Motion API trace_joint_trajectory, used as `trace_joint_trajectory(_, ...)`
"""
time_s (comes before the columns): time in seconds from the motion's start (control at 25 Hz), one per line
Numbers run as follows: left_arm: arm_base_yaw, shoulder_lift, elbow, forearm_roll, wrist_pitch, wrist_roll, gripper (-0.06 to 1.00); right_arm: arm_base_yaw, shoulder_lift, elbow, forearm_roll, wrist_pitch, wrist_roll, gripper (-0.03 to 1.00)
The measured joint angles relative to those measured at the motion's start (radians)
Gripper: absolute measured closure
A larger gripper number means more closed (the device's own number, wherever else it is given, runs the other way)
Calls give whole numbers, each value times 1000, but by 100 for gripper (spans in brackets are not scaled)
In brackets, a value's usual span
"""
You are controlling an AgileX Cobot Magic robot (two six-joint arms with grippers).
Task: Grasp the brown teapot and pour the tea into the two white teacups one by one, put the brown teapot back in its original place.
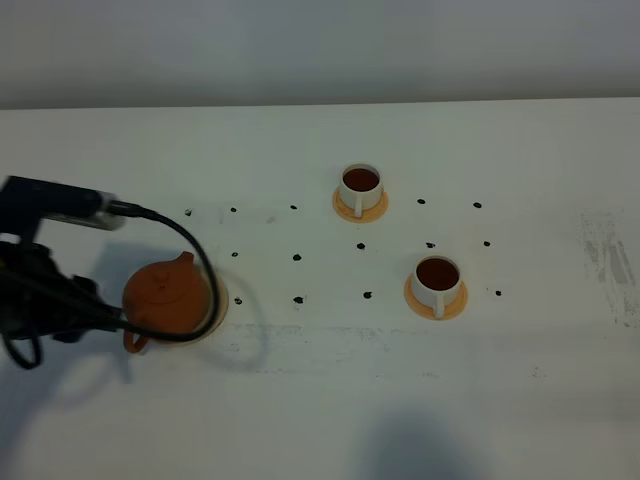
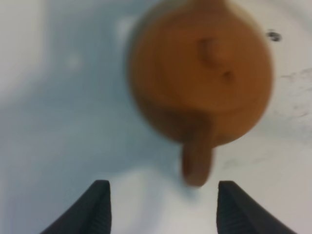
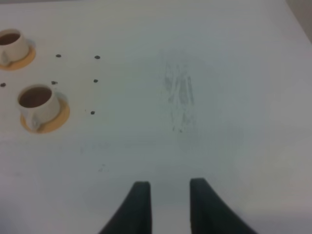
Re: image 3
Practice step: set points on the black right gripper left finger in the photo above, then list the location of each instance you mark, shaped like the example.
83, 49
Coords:
134, 216

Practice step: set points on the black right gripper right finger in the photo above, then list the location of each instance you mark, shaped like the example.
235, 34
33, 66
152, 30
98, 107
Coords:
209, 214

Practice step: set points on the near orange cup coaster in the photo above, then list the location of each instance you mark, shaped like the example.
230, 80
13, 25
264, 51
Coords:
58, 119

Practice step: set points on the orange cup coaster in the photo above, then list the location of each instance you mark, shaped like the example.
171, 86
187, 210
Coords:
58, 119
21, 63

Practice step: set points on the near white teacup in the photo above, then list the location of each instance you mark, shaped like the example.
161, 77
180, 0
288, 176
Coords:
38, 104

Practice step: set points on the white teacup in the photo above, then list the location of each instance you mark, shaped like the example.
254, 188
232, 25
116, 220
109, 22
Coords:
38, 104
13, 46

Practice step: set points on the far orange cup coaster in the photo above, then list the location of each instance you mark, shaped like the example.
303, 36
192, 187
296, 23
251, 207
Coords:
21, 63

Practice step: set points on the far white teacup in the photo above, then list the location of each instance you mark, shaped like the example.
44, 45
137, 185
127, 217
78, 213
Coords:
13, 46

